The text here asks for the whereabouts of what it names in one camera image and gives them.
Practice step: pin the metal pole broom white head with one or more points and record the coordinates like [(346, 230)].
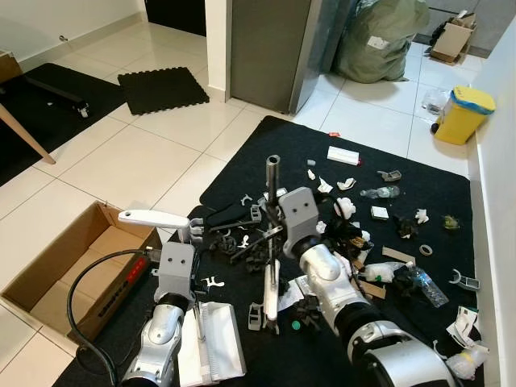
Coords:
[(273, 181)]

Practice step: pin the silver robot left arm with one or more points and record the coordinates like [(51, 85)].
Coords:
[(153, 347)]

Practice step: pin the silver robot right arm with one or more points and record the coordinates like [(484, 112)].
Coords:
[(330, 278)]

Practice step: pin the large black floor mat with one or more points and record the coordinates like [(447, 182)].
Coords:
[(242, 173)]

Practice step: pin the white Y-shaped plastic piece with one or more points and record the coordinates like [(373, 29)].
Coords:
[(210, 283)]

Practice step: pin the black plastic hanger pile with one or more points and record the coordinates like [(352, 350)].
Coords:
[(240, 248)]

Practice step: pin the grey plastic hook clip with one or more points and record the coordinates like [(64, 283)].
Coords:
[(465, 280), (255, 317)]

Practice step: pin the white crumpled tissue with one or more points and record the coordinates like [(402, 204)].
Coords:
[(345, 207)]

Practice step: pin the white rectangular box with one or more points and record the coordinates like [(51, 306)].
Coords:
[(343, 156)]

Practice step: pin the small white box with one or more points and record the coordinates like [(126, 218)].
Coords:
[(380, 213)]

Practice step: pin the green bottle cap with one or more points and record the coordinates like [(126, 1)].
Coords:
[(295, 326)]

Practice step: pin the white and green packet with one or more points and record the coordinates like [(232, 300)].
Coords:
[(371, 272)]

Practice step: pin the small clear plastic bottle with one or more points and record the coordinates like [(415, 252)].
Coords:
[(379, 192)]

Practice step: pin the small red item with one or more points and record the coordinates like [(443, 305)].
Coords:
[(336, 132)]

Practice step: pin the brown cardboard piece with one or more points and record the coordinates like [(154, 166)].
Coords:
[(372, 288)]

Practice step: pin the small grey metal gadget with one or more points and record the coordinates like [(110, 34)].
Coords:
[(390, 176)]

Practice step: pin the brown cardboard strip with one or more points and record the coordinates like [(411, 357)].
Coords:
[(398, 254)]

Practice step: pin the white crumpled paper scrap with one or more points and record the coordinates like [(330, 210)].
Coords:
[(421, 216)]

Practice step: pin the open cardboard box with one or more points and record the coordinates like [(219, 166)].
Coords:
[(48, 274)]

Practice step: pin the large clear plastic bottle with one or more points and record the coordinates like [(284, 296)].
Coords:
[(425, 286)]

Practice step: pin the dark olive crumpled lump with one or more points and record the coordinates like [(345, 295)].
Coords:
[(451, 221)]

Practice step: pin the grey refrigerator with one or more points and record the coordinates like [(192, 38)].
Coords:
[(266, 48)]

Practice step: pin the small black foam puzzle mat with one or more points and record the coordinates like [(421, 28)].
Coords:
[(161, 90)]

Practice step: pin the clear plastic packaging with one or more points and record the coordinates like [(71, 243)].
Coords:
[(435, 103)]

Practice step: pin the large green sack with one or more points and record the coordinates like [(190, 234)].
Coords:
[(379, 48)]

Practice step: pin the wide black foam mat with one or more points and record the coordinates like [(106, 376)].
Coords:
[(56, 129)]

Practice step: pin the yellow bin with blue rim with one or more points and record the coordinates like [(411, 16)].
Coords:
[(459, 121)]

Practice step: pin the folded white leaflet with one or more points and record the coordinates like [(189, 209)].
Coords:
[(467, 322)]

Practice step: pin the wooden table leg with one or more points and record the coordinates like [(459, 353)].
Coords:
[(28, 135)]

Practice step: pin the black bar with casters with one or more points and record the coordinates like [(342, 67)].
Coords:
[(56, 95)]

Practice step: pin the small brown cardboard box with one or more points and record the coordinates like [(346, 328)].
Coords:
[(451, 44)]

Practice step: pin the brown cardboard carton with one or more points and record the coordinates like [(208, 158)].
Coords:
[(8, 68)]

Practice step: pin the grey drawer cabinet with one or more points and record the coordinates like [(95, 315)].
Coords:
[(492, 12)]

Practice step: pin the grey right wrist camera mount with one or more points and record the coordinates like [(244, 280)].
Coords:
[(300, 211)]

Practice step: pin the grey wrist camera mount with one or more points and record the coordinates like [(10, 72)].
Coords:
[(300, 211), (176, 270)]

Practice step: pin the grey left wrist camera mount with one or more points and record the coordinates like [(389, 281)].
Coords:
[(176, 270)]

